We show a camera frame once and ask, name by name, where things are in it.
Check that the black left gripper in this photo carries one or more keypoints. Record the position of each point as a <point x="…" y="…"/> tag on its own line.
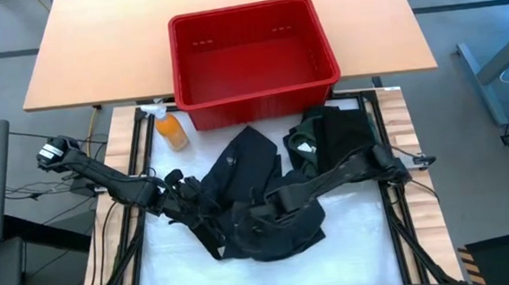
<point x="186" y="196"/>

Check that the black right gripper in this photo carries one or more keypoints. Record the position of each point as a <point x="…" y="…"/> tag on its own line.
<point x="260" y="218"/>

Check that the dark grey garment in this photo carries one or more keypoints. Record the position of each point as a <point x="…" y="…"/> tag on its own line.
<point x="247" y="170"/>

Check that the green polo shirt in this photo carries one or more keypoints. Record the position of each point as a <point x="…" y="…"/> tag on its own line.
<point x="302" y="146"/>

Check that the black garment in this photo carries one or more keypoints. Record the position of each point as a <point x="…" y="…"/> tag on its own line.
<point x="344" y="136"/>

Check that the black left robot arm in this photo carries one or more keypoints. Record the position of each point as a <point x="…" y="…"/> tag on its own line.
<point x="104" y="175"/>

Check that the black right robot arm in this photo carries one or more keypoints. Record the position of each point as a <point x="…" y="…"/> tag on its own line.
<point x="342" y="174"/>

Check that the red plastic laundry bin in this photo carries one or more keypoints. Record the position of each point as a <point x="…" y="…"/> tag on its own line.
<point x="256" y="106"/>

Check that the orange spray bottle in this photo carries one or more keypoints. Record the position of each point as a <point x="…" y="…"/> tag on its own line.
<point x="170" y="130"/>

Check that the tan wooden desk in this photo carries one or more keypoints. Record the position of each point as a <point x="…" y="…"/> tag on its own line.
<point x="95" y="46"/>

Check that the grey metal table stand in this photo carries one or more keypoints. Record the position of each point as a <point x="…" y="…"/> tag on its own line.
<point x="479" y="79"/>

